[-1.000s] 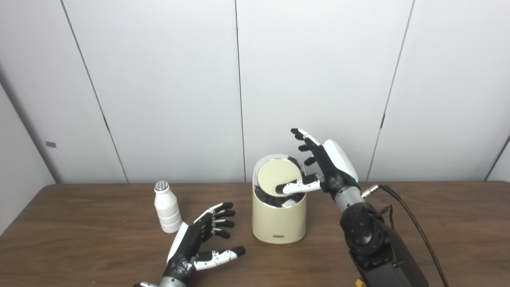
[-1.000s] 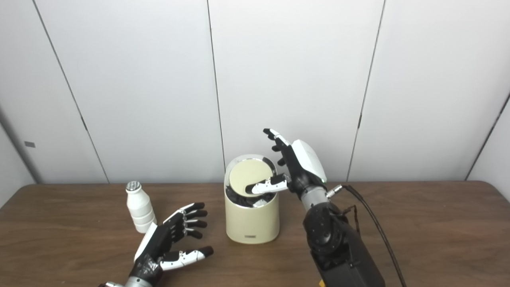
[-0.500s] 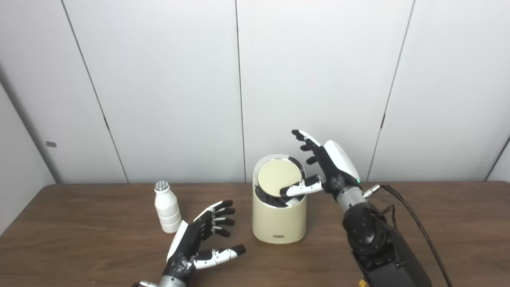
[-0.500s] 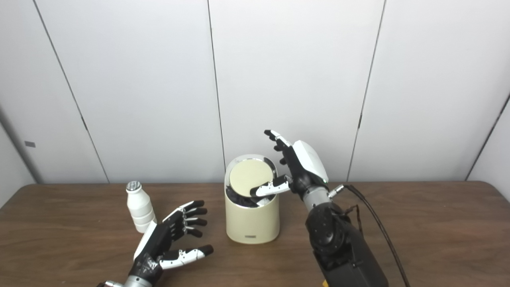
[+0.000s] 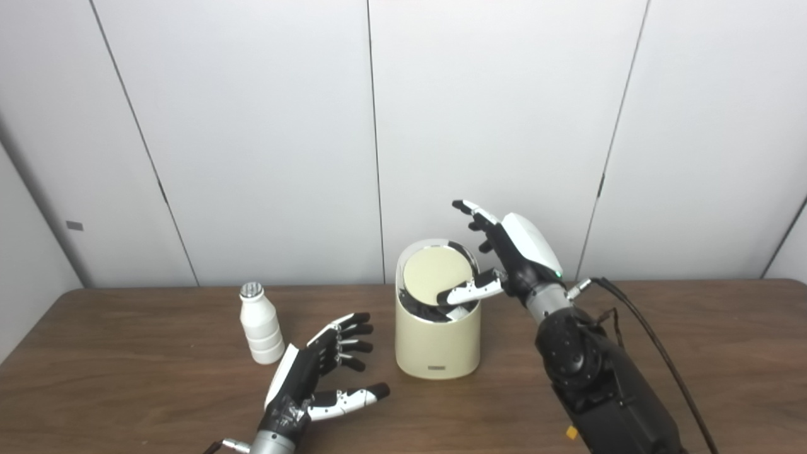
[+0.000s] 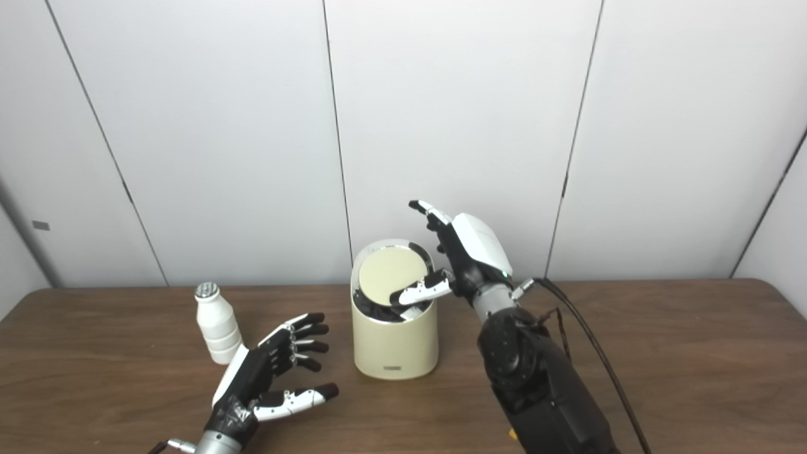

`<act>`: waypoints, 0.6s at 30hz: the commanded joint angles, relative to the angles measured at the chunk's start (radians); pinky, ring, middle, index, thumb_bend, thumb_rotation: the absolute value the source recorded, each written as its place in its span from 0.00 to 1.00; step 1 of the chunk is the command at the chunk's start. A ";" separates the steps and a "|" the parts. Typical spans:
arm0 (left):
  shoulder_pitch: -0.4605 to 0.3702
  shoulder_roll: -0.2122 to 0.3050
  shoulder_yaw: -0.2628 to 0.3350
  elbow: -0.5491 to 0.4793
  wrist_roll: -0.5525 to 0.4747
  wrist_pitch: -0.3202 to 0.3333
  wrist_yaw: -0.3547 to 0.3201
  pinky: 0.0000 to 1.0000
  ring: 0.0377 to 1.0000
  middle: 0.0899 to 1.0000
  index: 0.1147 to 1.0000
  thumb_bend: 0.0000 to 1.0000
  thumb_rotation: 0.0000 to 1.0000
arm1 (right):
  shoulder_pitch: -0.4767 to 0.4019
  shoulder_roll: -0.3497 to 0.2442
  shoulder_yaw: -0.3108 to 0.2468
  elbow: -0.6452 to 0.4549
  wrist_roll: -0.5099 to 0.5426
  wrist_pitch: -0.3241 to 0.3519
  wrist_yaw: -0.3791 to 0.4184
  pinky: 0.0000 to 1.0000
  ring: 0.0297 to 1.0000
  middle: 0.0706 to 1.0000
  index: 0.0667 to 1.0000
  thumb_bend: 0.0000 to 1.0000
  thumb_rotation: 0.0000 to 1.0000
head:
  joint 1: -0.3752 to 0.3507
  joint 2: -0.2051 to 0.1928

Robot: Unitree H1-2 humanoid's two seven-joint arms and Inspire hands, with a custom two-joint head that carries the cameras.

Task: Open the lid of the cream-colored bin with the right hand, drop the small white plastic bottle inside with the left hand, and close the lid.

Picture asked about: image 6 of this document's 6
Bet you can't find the small white plastic bottle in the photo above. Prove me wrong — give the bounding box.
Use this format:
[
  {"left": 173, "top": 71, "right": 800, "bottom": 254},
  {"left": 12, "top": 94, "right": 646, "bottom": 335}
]
[{"left": 194, "top": 282, "right": 243, "bottom": 365}]

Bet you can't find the round cream bin lid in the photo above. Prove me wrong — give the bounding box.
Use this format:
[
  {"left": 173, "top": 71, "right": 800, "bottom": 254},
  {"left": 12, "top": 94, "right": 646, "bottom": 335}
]
[{"left": 357, "top": 247, "right": 430, "bottom": 306}]

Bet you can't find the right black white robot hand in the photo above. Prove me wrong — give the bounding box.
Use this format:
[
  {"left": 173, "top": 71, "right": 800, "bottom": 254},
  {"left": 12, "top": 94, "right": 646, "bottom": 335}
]
[{"left": 390, "top": 200, "right": 514, "bottom": 308}]

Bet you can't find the black bin liner bag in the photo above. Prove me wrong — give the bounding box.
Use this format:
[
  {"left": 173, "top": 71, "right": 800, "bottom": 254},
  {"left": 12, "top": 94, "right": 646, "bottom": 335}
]
[{"left": 354, "top": 287, "right": 434, "bottom": 323}]

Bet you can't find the cream-colored bin body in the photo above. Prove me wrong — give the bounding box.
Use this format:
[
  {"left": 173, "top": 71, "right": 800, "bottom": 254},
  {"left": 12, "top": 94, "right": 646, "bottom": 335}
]
[{"left": 351, "top": 239, "right": 439, "bottom": 380}]

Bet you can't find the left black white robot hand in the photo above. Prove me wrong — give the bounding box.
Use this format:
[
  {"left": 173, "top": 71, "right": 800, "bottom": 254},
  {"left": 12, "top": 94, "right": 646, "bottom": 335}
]
[{"left": 204, "top": 312, "right": 340, "bottom": 450}]

